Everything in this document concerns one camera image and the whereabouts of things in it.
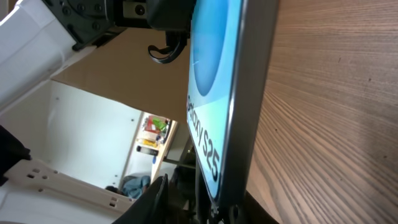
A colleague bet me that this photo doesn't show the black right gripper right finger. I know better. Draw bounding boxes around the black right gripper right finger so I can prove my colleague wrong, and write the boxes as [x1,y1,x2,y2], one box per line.
[223,191,279,224]

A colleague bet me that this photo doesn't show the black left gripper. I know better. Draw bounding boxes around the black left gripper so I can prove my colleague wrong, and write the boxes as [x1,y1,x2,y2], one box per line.
[105,0,196,31]

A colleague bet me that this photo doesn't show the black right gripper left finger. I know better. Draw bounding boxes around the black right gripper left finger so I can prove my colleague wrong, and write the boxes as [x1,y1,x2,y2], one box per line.
[112,174,169,224]

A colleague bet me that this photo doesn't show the blue screen Galaxy smartphone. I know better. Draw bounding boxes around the blue screen Galaxy smartphone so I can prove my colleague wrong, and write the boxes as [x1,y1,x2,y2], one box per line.
[187,0,279,207]

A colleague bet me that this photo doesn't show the cluttered background shelf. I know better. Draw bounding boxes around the cluttered background shelf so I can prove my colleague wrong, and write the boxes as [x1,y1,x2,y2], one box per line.
[117,113,179,187]

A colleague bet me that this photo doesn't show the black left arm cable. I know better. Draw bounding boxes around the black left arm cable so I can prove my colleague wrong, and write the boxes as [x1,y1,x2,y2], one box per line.
[147,30,188,65]

